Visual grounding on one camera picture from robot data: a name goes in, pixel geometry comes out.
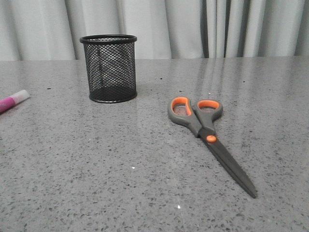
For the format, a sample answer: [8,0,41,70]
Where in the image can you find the grey orange handled scissors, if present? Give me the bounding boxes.
[168,97,257,198]

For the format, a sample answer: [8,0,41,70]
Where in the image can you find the black mesh pen cup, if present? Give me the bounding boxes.
[80,34,137,103]

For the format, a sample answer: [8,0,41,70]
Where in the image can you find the grey pleated curtain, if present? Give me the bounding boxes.
[0,0,309,61]

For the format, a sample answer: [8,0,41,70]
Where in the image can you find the pink highlighter pen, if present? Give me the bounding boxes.
[0,89,30,113]

